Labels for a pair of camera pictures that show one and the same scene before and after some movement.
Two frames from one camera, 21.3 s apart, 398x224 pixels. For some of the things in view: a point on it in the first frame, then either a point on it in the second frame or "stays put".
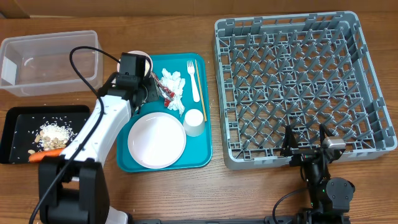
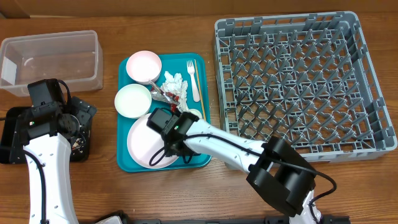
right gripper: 301,154 -> 169,152
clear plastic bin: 40,65 stays put
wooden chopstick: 200,89 stays put
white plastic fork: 191,69 stays put
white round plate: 157,140 stays put
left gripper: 153,93 -> 83,110
